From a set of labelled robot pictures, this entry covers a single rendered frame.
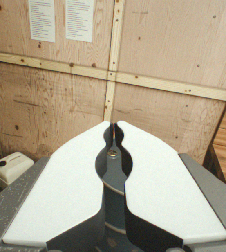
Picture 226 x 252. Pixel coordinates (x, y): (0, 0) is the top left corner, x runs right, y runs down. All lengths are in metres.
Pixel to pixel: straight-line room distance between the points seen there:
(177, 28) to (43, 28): 1.00
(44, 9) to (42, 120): 0.95
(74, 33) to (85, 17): 0.14
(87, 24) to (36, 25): 0.42
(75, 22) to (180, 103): 0.99
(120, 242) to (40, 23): 1.63
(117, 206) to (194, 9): 1.28
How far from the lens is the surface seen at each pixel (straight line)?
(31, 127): 2.17
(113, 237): 1.36
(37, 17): 1.82
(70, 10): 1.69
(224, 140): 1.71
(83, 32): 1.65
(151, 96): 1.61
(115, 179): 1.15
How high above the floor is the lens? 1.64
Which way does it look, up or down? 28 degrees down
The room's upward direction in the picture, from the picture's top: 7 degrees clockwise
